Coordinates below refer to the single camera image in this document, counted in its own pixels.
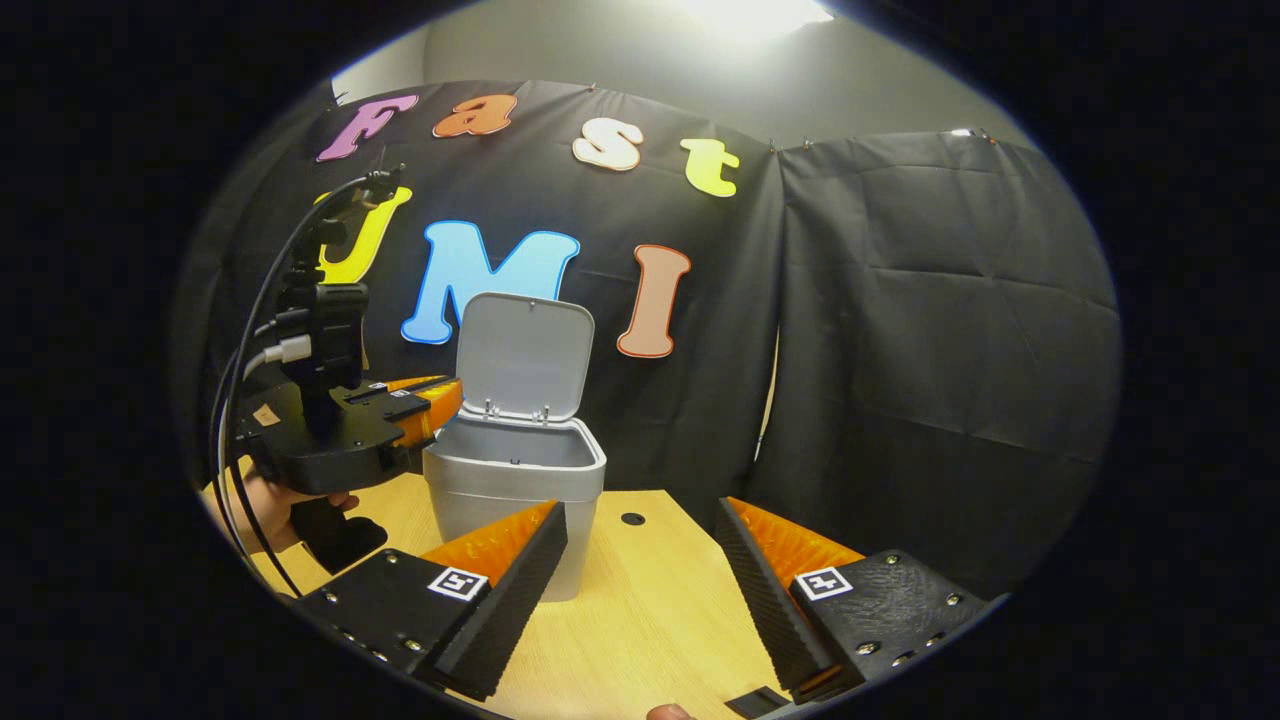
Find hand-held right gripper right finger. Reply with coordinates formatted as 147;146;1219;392
714;496;991;706

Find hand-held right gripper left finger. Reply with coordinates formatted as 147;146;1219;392
295;500;569;703

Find white desktop garbage bin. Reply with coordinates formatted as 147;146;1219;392
422;292;608;603

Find wooden desktop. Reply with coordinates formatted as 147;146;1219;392
205;470;801;720

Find large ceiling light panel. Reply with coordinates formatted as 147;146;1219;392
685;0;836;41

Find white plug cable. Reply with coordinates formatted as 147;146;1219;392
210;335;314;481

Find black cable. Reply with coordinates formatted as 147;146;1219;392
205;172;373;601

